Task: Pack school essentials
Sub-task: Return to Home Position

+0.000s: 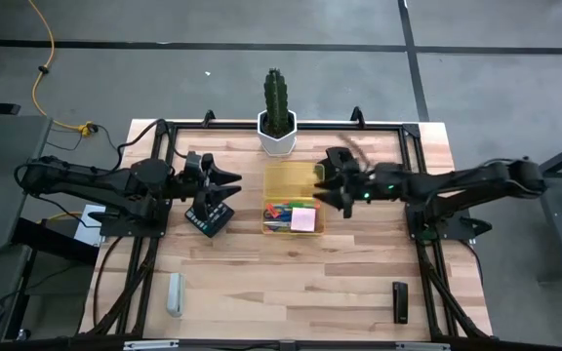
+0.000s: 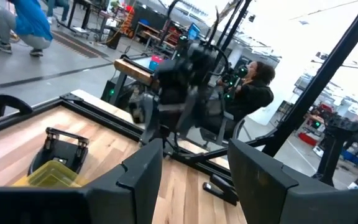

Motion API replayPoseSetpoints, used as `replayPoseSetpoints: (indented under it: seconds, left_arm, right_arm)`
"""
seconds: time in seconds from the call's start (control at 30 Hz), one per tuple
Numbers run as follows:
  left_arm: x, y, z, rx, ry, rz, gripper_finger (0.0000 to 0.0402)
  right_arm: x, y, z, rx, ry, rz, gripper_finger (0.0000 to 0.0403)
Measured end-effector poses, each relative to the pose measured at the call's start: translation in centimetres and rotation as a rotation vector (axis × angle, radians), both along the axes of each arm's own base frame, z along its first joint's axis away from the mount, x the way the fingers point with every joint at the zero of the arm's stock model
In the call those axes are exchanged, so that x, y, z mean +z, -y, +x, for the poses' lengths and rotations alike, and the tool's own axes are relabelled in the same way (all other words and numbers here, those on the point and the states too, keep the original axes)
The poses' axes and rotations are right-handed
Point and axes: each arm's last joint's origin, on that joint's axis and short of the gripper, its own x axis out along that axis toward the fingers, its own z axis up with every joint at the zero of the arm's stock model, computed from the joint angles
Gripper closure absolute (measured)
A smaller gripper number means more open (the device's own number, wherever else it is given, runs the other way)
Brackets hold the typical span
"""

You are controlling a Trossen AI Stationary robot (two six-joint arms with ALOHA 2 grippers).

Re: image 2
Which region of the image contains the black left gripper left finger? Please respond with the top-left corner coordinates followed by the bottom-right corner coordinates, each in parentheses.
top-left (0, 138), bottom-right (164, 224)

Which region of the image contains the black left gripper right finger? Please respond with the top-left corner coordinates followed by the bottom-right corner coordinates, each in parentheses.
top-left (228, 138), bottom-right (358, 224)

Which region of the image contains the yellow transparent pencil box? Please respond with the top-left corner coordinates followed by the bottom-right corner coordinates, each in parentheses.
top-left (11, 160), bottom-right (90, 187)

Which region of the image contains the black hole punch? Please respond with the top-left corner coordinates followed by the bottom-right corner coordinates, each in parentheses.
top-left (28, 126), bottom-right (90, 177)

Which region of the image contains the black stapler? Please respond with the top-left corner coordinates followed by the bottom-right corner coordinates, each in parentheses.
top-left (202, 173), bottom-right (239, 207)

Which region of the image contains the grey office chair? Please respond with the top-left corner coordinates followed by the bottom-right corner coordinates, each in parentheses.
top-left (197, 105), bottom-right (247, 147)

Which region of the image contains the person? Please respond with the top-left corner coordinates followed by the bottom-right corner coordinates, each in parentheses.
top-left (202, 60), bottom-right (276, 141)
top-left (0, 0), bottom-right (54, 58)
top-left (46, 0), bottom-right (71, 25)

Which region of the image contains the black box with green light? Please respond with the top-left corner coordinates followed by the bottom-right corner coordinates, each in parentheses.
top-left (100, 79), bottom-right (121, 105)

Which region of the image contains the wooden-topped table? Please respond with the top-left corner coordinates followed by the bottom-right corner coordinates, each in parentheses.
top-left (113, 57), bottom-right (160, 87)

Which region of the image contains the blue monitor screen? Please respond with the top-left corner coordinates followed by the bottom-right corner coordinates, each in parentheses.
top-left (187, 23), bottom-right (202, 41)

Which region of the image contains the black aluminium table frame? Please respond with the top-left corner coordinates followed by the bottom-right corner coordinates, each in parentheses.
top-left (0, 92), bottom-right (279, 187)

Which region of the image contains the black overhead camera post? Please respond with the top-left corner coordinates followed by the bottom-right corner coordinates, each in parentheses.
top-left (261, 0), bottom-right (358, 158)

